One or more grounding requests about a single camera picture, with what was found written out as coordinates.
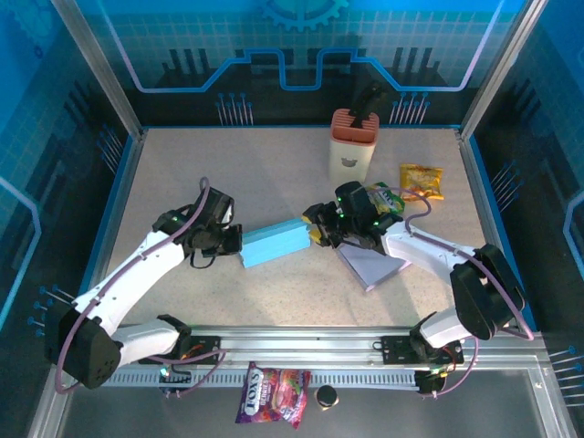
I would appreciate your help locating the blue paper box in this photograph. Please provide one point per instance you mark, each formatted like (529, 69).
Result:
(274, 242)

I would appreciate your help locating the lavender paper box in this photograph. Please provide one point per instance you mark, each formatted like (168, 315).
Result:
(369, 269)

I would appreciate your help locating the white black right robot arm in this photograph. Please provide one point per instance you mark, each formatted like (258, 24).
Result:
(483, 292)

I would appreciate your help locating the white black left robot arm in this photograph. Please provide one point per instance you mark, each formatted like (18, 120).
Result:
(137, 269)

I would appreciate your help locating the green yellow candy bag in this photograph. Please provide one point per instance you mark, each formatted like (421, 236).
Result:
(388, 201)

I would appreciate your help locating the cream knife block coral top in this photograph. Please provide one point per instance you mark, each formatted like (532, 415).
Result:
(349, 155)

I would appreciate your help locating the orange yellow snack bag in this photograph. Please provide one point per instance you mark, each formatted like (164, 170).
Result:
(422, 180)

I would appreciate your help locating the small controller board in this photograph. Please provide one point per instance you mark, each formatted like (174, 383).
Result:
(175, 381)
(431, 381)

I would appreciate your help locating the purple berries candy bag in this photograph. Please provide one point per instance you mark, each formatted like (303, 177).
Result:
(269, 392)

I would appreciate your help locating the black round cap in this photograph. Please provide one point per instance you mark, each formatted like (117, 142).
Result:
(326, 396)

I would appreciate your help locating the aluminium rail frame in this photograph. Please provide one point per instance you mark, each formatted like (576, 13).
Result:
(296, 340)

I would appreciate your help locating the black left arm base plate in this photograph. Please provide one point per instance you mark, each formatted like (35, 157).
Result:
(203, 349)

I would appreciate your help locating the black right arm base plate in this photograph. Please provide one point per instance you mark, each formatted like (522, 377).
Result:
(394, 349)

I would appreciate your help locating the aluminium corner post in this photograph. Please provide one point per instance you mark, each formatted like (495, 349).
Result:
(102, 68)
(497, 68)

